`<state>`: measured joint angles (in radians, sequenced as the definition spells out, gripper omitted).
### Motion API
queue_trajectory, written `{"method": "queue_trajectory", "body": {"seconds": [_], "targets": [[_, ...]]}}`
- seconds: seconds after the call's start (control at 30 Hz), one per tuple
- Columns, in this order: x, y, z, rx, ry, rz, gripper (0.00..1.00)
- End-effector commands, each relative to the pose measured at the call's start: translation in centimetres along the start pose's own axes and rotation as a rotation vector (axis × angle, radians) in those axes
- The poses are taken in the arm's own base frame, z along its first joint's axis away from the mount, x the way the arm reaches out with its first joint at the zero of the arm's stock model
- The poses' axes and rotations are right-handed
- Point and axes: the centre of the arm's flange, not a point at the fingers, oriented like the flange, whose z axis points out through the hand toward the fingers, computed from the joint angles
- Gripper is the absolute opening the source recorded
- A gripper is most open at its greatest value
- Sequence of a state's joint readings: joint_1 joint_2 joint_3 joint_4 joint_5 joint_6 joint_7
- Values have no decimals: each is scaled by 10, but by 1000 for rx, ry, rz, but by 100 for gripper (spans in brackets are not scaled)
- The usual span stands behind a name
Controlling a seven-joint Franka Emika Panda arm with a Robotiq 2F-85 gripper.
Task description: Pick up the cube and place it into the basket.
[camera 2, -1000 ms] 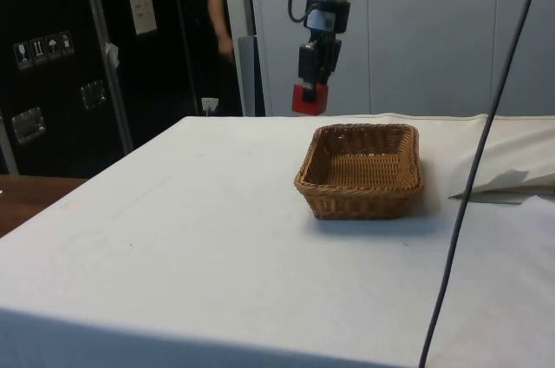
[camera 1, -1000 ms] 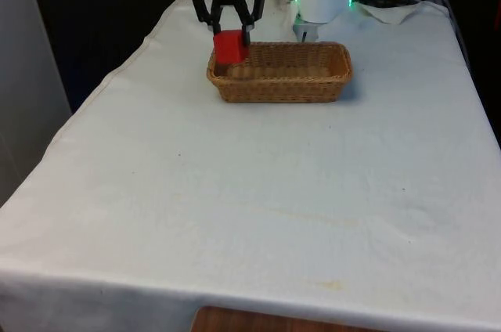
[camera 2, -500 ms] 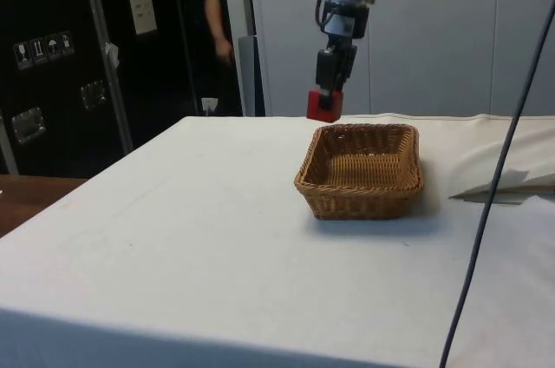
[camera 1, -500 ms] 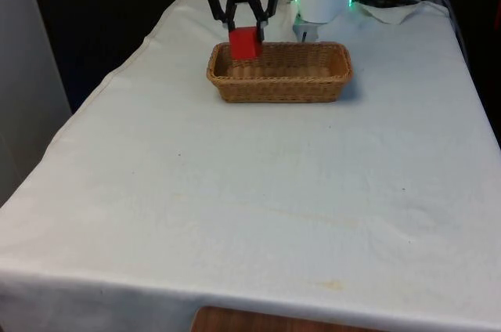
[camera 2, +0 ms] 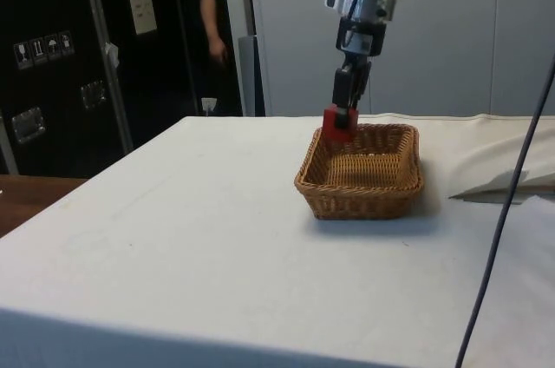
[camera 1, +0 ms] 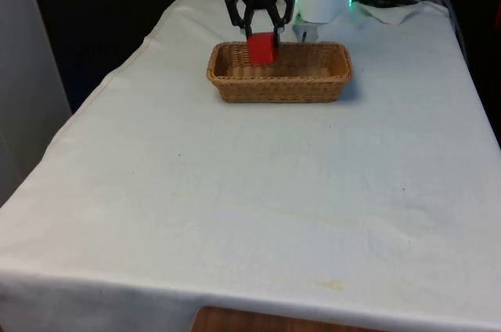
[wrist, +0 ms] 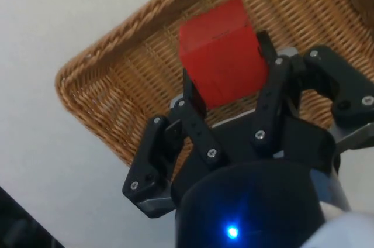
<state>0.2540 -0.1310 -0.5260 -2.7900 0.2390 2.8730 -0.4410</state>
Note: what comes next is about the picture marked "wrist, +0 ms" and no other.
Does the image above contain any red cube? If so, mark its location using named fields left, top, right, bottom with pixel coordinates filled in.
left=178, top=0, right=272, bottom=111

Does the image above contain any wicker basket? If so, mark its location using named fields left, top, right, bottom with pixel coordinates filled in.
left=54, top=0, right=374, bottom=170

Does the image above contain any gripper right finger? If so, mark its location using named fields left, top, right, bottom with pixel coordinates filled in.
left=248, top=29, right=374, bottom=156

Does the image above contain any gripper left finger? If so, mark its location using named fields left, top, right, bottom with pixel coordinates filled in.
left=122, top=68, right=232, bottom=202

